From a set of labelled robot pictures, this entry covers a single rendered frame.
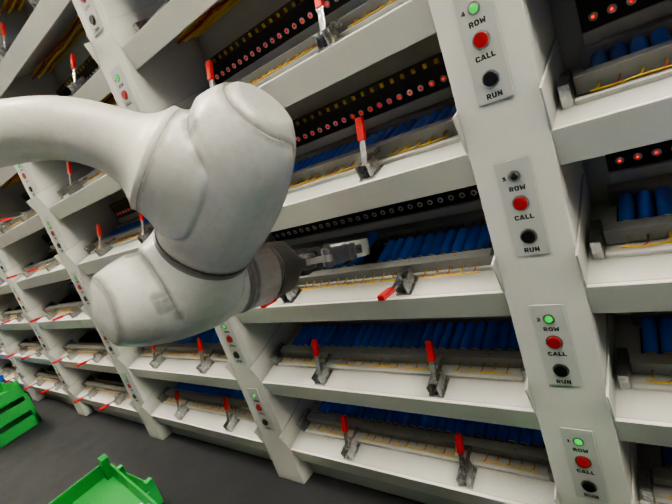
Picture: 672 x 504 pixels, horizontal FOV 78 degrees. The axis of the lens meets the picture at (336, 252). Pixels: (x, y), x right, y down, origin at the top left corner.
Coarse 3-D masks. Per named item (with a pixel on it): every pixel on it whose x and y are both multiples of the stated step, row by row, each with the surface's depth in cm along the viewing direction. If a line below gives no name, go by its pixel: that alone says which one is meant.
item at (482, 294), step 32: (384, 224) 83; (320, 288) 82; (352, 288) 76; (384, 288) 71; (416, 288) 66; (448, 288) 62; (480, 288) 59; (256, 320) 92; (288, 320) 86; (320, 320) 80
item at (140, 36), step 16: (176, 0) 70; (192, 0) 68; (208, 0) 67; (224, 0) 77; (240, 0) 82; (128, 16) 84; (144, 16) 86; (160, 16) 73; (176, 16) 72; (192, 16) 70; (208, 16) 84; (112, 32) 81; (128, 32) 83; (144, 32) 77; (160, 32) 75; (176, 32) 74; (192, 32) 89; (128, 48) 81; (144, 48) 79; (160, 48) 77
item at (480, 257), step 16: (432, 256) 67; (448, 256) 65; (464, 256) 63; (480, 256) 61; (320, 272) 82; (336, 272) 79; (352, 272) 76; (368, 272) 74; (384, 272) 72; (416, 272) 69; (448, 272) 64; (304, 288) 83
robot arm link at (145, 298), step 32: (128, 256) 42; (160, 256) 40; (96, 288) 40; (128, 288) 39; (160, 288) 40; (192, 288) 41; (224, 288) 43; (96, 320) 41; (128, 320) 39; (160, 320) 40; (192, 320) 43; (224, 320) 48
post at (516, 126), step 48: (432, 0) 48; (528, 0) 46; (528, 48) 44; (528, 96) 46; (480, 144) 51; (528, 144) 48; (480, 192) 53; (576, 192) 55; (528, 288) 54; (576, 288) 51; (528, 336) 56; (576, 336) 53; (624, 480) 56
